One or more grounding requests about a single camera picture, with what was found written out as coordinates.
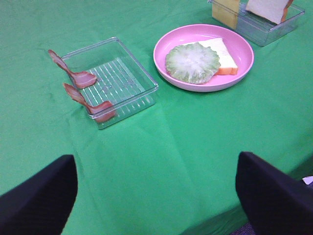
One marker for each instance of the clear plastic tray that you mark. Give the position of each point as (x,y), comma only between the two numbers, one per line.
(262,31)
(121,80)

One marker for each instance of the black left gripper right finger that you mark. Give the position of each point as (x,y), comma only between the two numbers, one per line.
(275,203)

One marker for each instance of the upright bread slice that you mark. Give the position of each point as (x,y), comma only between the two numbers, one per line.
(272,10)

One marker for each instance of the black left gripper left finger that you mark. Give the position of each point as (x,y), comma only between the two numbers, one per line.
(42,204)

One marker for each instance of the pink round plate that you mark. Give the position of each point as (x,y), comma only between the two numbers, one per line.
(237,46)

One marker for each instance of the clear right plastic tray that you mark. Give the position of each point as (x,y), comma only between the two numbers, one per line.
(262,31)

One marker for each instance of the clear left plastic tray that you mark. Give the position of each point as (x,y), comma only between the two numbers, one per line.
(121,80)

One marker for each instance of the green lettuce leaf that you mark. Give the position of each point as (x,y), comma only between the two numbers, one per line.
(192,63)

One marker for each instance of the bacon strip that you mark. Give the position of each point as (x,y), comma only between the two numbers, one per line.
(98,110)
(81,79)

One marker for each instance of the yellow cheese slice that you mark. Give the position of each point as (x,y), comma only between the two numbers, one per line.
(226,12)

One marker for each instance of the bread slice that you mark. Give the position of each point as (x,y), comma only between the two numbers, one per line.
(228,65)
(272,10)

